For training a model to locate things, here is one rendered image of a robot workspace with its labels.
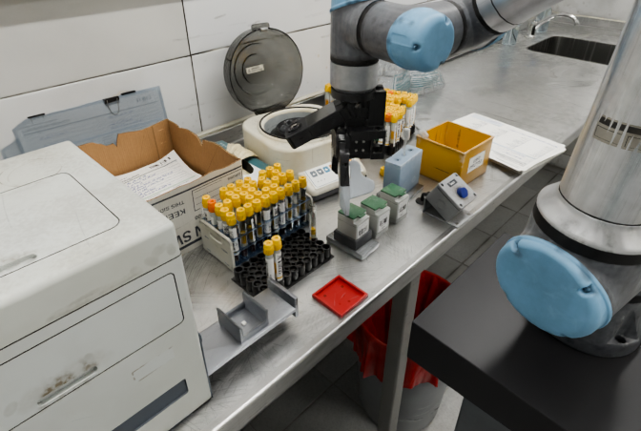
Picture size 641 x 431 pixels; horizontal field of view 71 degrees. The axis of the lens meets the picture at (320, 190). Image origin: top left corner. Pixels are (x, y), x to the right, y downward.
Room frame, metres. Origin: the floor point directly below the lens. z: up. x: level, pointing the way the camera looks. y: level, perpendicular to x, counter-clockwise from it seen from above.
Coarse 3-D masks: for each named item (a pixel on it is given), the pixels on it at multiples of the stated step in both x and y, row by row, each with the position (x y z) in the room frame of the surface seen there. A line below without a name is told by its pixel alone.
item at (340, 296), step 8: (336, 280) 0.60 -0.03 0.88; (344, 280) 0.59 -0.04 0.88; (320, 288) 0.57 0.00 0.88; (328, 288) 0.58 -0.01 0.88; (336, 288) 0.58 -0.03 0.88; (344, 288) 0.58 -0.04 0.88; (352, 288) 0.58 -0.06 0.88; (312, 296) 0.56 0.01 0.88; (320, 296) 0.56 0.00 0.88; (328, 296) 0.56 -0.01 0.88; (336, 296) 0.56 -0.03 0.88; (344, 296) 0.56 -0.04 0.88; (352, 296) 0.56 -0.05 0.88; (360, 296) 0.56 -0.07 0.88; (328, 304) 0.53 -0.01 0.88; (336, 304) 0.54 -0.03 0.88; (344, 304) 0.54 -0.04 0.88; (352, 304) 0.53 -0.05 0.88; (336, 312) 0.52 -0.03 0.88; (344, 312) 0.52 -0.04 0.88
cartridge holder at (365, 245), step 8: (336, 232) 0.70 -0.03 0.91; (368, 232) 0.70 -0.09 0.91; (328, 240) 0.71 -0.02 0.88; (336, 240) 0.70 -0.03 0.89; (344, 240) 0.68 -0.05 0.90; (352, 240) 0.67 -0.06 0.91; (360, 240) 0.67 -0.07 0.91; (368, 240) 0.70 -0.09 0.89; (344, 248) 0.68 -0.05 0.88; (352, 248) 0.67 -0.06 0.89; (360, 248) 0.67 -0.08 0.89; (368, 248) 0.67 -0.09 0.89; (376, 248) 0.69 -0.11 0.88; (360, 256) 0.65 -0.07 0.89
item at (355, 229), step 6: (342, 216) 0.69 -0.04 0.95; (366, 216) 0.70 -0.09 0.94; (342, 222) 0.69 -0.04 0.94; (348, 222) 0.68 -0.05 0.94; (354, 222) 0.68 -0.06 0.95; (360, 222) 0.68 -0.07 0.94; (366, 222) 0.69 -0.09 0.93; (342, 228) 0.69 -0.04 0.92; (348, 228) 0.68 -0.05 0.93; (354, 228) 0.67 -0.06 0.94; (360, 228) 0.68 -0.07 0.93; (366, 228) 0.70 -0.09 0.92; (348, 234) 0.68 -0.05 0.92; (354, 234) 0.67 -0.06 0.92; (360, 234) 0.68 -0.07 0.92
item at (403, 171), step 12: (396, 156) 0.88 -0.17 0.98; (408, 156) 0.88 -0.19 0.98; (420, 156) 0.91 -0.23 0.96; (384, 168) 0.86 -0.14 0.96; (396, 168) 0.85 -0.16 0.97; (408, 168) 0.87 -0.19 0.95; (420, 168) 0.92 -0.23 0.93; (384, 180) 0.86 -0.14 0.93; (396, 180) 0.85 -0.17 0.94; (408, 180) 0.88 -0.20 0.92; (408, 192) 0.88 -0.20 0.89
